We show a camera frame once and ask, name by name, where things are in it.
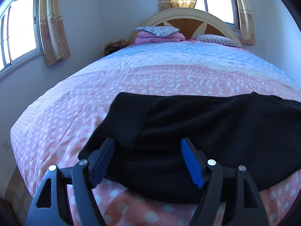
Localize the black pants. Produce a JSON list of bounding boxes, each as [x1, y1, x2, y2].
[[78, 92, 300, 204]]

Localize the pink blue polka-dot bedspread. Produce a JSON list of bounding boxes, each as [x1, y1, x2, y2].
[[10, 42, 300, 225]]

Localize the left window beige curtain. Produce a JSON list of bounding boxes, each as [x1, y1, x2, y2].
[[39, 0, 71, 66]]

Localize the left side window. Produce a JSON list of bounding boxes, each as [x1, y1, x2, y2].
[[1, 0, 43, 76]]

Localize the brown furry object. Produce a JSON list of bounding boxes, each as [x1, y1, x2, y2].
[[103, 39, 128, 56]]

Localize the right beige curtain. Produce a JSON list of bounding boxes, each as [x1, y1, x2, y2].
[[237, 0, 256, 46]]

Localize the striped pillow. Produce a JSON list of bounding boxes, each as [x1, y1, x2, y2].
[[193, 34, 240, 48]]

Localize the folded pink blanket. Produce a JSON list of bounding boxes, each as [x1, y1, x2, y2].
[[134, 31, 186, 44]]

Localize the cream and wood headboard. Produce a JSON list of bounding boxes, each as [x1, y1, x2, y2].
[[140, 8, 243, 47]]

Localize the grey patterned small pillow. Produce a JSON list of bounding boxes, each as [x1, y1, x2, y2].
[[134, 26, 180, 37]]

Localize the head window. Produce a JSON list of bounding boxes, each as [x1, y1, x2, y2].
[[194, 0, 240, 30]]

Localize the white wall socket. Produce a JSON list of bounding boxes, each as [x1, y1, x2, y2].
[[3, 141, 11, 151]]

